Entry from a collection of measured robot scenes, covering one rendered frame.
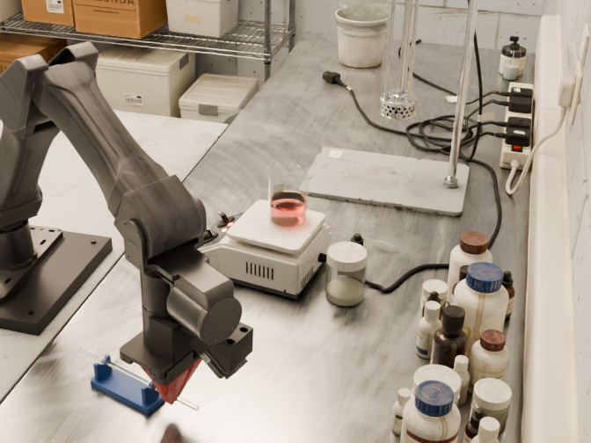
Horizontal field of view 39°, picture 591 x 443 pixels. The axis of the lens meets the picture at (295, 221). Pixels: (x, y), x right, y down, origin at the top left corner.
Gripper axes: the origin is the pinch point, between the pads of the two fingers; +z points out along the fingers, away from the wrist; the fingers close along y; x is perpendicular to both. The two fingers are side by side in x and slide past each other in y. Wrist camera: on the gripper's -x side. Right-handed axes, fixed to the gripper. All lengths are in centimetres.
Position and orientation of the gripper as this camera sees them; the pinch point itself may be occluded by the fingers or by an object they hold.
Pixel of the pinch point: (170, 395)
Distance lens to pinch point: 106.1
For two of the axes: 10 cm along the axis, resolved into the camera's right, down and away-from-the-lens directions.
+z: -0.5, 8.5, 5.2
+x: -8.4, -3.2, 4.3
